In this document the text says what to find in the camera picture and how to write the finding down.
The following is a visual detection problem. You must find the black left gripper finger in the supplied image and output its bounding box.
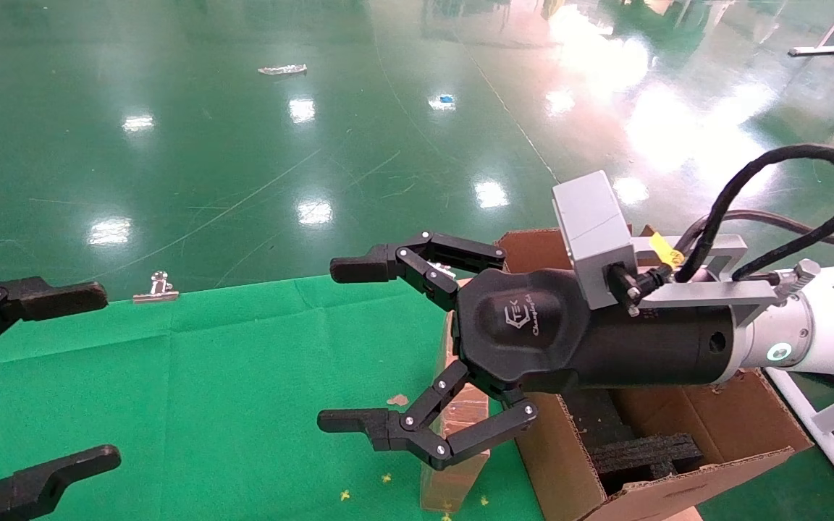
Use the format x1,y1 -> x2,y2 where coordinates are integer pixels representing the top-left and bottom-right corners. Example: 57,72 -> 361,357
0,444 -> 122,521
0,273 -> 109,370

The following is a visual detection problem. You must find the white stand base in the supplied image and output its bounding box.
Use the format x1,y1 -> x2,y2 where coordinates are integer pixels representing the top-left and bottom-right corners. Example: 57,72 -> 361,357
788,0 -> 834,58

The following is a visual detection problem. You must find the grey metal camera bracket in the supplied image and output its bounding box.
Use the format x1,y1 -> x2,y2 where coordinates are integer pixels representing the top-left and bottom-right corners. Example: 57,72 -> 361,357
627,233 -> 821,328

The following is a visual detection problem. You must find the dark smooth cable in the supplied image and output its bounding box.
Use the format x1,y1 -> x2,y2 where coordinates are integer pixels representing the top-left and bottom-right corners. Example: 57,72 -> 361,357
678,209 -> 834,255

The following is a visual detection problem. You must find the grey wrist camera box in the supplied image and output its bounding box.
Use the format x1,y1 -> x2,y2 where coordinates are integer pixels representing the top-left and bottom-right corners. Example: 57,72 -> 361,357
552,170 -> 639,311

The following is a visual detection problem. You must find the white pipe frame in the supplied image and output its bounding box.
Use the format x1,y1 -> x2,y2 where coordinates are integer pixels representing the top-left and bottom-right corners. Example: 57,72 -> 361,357
764,365 -> 834,519

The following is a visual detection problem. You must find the black foam insert block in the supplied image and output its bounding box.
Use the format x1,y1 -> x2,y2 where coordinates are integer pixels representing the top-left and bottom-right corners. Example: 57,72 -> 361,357
587,432 -> 704,497

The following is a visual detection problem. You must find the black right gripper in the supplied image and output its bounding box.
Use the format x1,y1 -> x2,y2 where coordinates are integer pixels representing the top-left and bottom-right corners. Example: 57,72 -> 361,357
316,231 -> 749,471

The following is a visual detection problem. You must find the large open cardboard carton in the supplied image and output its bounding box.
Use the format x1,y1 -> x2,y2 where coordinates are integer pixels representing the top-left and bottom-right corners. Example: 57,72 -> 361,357
497,227 -> 813,521

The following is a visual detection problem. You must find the yellow cable tag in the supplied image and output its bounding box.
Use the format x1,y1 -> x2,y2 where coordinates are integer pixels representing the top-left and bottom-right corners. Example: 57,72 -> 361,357
647,234 -> 683,268

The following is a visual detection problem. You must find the green table cloth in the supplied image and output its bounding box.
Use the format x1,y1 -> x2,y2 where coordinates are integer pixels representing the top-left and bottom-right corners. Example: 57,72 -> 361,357
0,274 -> 545,521

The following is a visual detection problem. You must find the small brown cardboard box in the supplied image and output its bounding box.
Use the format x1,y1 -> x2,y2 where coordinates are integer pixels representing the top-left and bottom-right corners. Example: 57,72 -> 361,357
420,279 -> 494,514

